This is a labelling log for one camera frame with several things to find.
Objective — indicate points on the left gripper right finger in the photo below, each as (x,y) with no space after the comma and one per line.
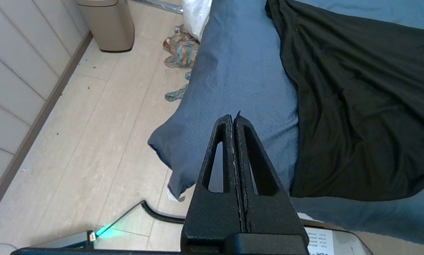
(272,212)

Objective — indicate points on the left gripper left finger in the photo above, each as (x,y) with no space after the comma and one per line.
(212,212)

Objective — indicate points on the black t-shirt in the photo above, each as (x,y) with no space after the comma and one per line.
(357,106)

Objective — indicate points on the grey plate with white label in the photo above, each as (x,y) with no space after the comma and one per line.
(335,241)

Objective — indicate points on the bed with blue sheet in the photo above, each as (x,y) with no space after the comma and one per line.
(240,71)

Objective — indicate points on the patterned cloth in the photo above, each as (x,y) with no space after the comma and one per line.
(181,49)

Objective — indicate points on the white quilt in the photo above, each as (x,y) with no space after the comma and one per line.
(196,17)

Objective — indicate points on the brown trash bin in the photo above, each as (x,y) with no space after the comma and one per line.
(109,24)

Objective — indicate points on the metal bed frame bar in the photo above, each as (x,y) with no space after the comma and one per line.
(162,5)

